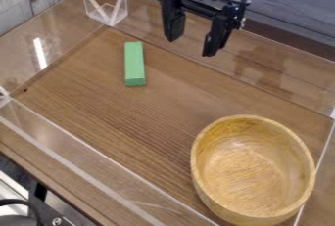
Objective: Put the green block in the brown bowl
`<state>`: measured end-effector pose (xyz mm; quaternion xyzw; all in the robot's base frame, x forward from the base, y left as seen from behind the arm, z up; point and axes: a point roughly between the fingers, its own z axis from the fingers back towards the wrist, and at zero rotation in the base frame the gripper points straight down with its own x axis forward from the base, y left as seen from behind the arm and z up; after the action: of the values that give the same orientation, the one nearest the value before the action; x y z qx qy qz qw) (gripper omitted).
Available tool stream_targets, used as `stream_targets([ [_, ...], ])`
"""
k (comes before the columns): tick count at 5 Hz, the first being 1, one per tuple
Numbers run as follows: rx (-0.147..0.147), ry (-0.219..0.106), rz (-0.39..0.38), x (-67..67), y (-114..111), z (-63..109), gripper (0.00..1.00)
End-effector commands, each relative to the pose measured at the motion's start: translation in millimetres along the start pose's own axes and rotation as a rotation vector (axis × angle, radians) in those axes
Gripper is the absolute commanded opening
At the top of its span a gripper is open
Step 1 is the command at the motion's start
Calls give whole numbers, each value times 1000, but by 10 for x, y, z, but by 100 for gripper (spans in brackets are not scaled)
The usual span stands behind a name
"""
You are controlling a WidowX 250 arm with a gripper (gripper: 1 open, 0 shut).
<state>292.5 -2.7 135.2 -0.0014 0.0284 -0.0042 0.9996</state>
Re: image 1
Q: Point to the brown wooden bowl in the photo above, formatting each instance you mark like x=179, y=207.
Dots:
x=252, y=170

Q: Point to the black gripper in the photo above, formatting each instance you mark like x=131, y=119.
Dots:
x=208, y=8

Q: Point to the black metal table bracket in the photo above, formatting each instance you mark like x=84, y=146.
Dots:
x=55, y=212

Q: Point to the clear acrylic corner bracket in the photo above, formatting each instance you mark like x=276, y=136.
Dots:
x=107, y=14

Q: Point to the green rectangular block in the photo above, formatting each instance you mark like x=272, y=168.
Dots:
x=134, y=64

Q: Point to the clear acrylic enclosure wall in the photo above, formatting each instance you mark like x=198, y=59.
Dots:
x=108, y=145

